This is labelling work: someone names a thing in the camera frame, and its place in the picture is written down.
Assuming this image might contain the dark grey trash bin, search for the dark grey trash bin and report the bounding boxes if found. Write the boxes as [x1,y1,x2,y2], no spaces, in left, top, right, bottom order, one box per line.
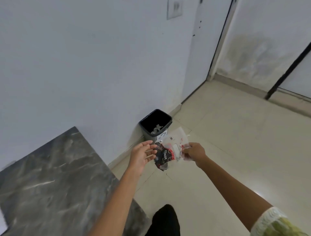
[139,109,173,147]

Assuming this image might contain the black leaning pole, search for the black leaning pole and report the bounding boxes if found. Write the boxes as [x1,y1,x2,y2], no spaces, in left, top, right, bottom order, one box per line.
[265,41,311,100]

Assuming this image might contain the white door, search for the white door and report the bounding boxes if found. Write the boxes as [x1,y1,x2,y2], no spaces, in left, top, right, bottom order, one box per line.
[181,0,237,103]

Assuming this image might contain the crumpled white paper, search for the crumpled white paper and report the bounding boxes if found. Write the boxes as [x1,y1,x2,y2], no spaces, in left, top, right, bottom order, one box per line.
[150,124,164,136]

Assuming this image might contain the black and red packet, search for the black and red packet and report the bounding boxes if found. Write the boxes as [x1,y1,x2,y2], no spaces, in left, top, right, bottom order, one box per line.
[154,142,176,172]

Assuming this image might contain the clear plastic bag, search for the clear plastic bag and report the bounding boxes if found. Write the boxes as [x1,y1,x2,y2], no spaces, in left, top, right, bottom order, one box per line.
[159,126,191,162]

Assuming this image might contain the white wall switch plate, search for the white wall switch plate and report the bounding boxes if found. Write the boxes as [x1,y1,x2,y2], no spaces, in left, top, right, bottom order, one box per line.
[167,0,183,20]

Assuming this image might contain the person's black trouser leg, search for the person's black trouser leg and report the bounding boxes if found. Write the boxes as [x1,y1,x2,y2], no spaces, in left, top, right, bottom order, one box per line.
[152,204,182,236]

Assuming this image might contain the white and green lace sleeve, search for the white and green lace sleeve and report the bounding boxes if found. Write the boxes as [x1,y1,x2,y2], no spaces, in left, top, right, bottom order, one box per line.
[250,207,309,236]

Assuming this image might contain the person's left hand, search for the person's left hand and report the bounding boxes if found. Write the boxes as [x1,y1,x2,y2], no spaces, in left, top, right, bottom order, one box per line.
[127,140,158,174]

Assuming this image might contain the person's right forearm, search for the person's right forearm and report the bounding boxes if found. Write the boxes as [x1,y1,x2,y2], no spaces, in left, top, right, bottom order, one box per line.
[197,155,274,231]

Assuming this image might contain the person's left forearm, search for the person's left forearm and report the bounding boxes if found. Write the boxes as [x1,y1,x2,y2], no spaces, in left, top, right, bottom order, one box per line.
[89,167,145,236]

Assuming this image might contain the person's right hand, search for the person's right hand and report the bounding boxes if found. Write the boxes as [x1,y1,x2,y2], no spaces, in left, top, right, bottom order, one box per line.
[181,142,209,169]

